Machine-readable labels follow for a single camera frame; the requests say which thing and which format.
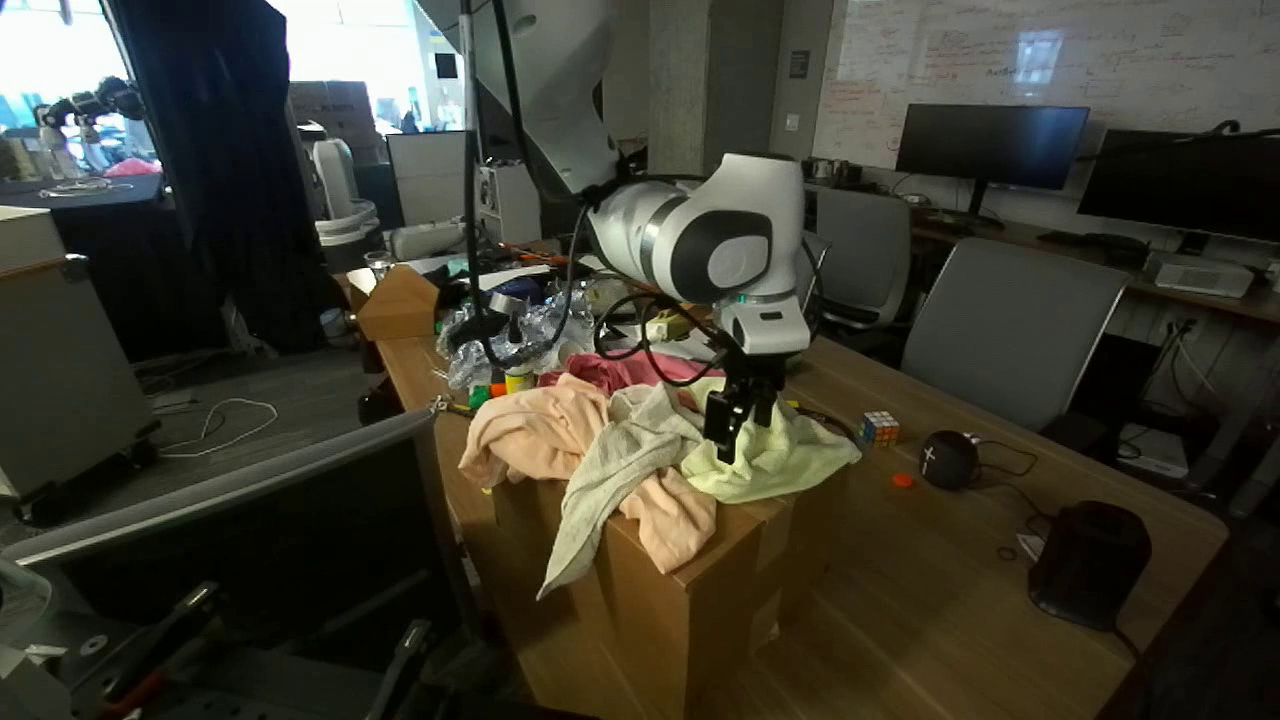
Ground red handled tool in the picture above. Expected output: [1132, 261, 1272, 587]
[102, 668, 182, 720]

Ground wooden wall desk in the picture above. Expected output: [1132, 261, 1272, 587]
[912, 203, 1280, 335]

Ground white square panel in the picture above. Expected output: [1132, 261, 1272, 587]
[385, 130, 471, 228]

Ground off-white towel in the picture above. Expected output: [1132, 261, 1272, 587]
[532, 381, 710, 604]

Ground brown cardboard box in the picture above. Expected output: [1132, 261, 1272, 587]
[432, 398, 866, 720]

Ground white box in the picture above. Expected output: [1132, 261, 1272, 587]
[1115, 419, 1193, 483]

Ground light green towel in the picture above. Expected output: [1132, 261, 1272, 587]
[675, 394, 869, 510]

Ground black computer monitor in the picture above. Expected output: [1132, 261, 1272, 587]
[1078, 119, 1280, 247]
[894, 101, 1091, 225]

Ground white spray bottle yellow label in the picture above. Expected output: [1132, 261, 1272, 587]
[502, 348, 541, 400]

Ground black cylindrical speaker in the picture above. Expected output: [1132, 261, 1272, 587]
[1027, 502, 1155, 631]

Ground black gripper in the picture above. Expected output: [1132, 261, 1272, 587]
[699, 348, 795, 464]

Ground clear plastic bag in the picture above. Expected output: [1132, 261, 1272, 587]
[513, 280, 602, 381]
[436, 298, 518, 394]

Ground white floor appliance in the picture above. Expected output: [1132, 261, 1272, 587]
[298, 119, 385, 271]

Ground black bar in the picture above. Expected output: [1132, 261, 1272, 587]
[88, 578, 230, 712]

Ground pink cloth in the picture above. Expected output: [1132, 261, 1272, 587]
[566, 348, 723, 400]

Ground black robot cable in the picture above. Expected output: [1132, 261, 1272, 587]
[457, 0, 734, 394]

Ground peach shirt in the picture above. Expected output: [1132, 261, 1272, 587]
[457, 373, 723, 581]

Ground white keyboard device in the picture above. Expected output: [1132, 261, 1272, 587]
[1148, 254, 1262, 306]

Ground white cabinet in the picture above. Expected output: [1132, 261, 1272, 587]
[0, 203, 156, 504]

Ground thin loose cable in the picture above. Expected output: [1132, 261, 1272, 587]
[150, 387, 284, 470]

